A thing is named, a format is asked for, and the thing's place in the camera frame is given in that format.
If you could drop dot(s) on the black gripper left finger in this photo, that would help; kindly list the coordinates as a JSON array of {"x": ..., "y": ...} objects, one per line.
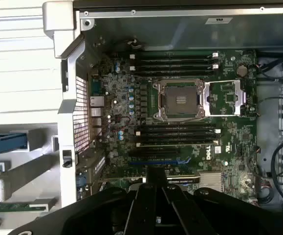
[{"x": 94, "y": 215}]

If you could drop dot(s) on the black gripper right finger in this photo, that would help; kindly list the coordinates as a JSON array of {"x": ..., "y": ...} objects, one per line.
[{"x": 217, "y": 215}]

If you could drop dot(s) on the hard disk with blue carrier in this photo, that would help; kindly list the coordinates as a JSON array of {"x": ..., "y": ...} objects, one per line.
[{"x": 4, "y": 144}]

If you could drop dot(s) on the metal disk bay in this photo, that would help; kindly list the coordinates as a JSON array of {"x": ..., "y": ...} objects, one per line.
[{"x": 268, "y": 127}]

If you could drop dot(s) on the silver finned heat sink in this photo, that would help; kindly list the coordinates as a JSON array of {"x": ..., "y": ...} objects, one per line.
[{"x": 211, "y": 182}]

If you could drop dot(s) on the black RAM slot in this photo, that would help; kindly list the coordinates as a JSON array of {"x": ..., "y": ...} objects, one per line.
[
  {"x": 178, "y": 139},
  {"x": 173, "y": 59},
  {"x": 178, "y": 133},
  {"x": 178, "y": 145},
  {"x": 173, "y": 71},
  {"x": 173, "y": 53},
  {"x": 178, "y": 127},
  {"x": 173, "y": 65}
]

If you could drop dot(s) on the grey parts rack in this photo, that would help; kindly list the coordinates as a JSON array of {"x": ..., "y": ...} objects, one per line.
[{"x": 21, "y": 181}]

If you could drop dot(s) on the blue-trimmed expansion slot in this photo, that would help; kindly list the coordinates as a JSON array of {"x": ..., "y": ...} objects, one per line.
[{"x": 156, "y": 162}]

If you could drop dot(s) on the green RAM stick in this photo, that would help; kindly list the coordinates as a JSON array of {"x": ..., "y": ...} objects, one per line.
[{"x": 14, "y": 207}]

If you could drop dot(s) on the green motherboard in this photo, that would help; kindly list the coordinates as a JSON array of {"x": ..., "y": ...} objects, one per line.
[{"x": 231, "y": 132}]

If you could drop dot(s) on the black expansion slot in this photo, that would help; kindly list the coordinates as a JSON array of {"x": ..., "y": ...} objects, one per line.
[{"x": 153, "y": 153}]

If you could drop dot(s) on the metal socket cover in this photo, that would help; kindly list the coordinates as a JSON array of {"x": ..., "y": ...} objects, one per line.
[{"x": 206, "y": 102}]

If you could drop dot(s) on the CPU socket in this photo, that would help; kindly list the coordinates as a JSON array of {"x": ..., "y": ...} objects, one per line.
[{"x": 180, "y": 98}]

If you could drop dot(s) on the round coin battery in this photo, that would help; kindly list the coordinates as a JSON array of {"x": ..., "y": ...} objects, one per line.
[{"x": 242, "y": 71}]

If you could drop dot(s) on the dark grey PC case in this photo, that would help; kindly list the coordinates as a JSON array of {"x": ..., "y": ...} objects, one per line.
[{"x": 156, "y": 31}]

